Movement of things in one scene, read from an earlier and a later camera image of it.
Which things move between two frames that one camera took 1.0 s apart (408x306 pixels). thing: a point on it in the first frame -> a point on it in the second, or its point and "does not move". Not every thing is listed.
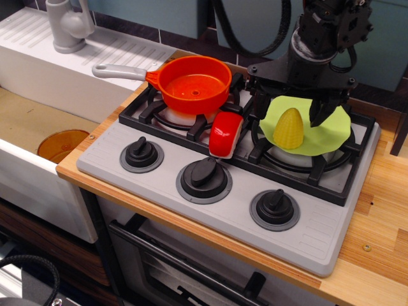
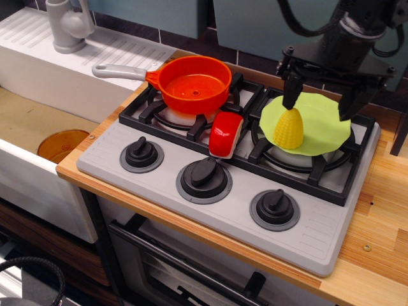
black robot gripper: x=301 y=71 -> x=342 y=53
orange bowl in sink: x=57 y=145 does not move
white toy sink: x=43 y=91 does not move
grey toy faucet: x=69 y=28 does not move
